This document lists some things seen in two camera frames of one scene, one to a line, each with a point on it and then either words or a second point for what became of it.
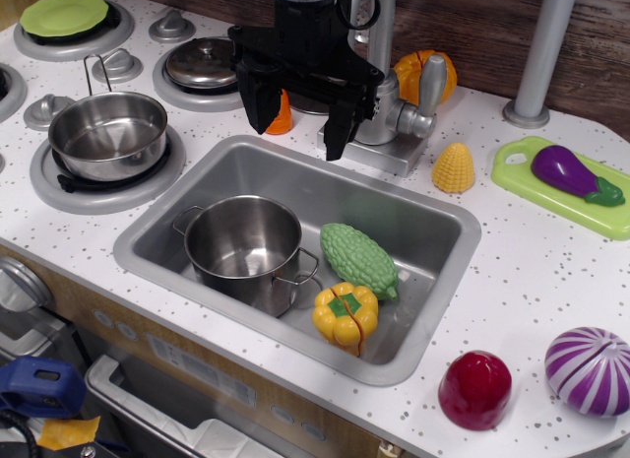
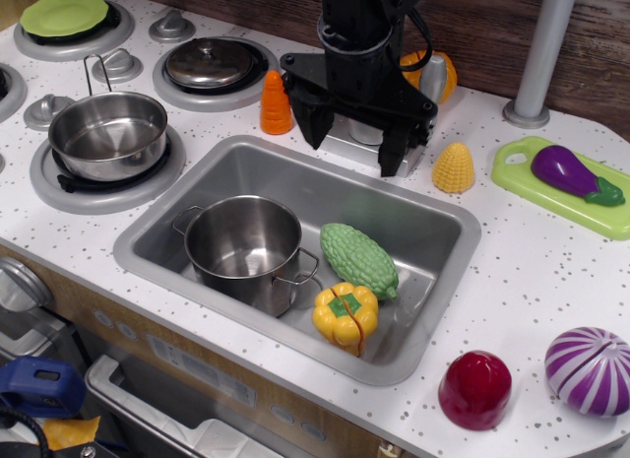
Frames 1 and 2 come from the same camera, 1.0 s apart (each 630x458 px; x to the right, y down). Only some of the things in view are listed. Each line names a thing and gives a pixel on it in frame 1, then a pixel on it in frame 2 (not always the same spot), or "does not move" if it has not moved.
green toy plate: [62, 14] does not move
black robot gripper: [309, 43] → [360, 70]
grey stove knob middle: [120, 66] does not move
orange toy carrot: [283, 122] does not move
